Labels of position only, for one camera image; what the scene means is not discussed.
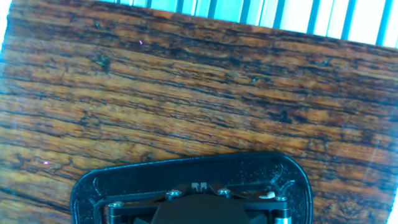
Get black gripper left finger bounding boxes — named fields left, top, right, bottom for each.
left=108, top=182, right=200, bottom=224

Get black C-clamp with steel screw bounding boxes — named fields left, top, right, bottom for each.
left=70, top=151, right=313, bottom=224

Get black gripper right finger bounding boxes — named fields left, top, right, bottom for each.
left=198, top=182, right=292, bottom=224

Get glossy wood grain mat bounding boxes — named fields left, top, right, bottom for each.
left=0, top=0, right=398, bottom=224

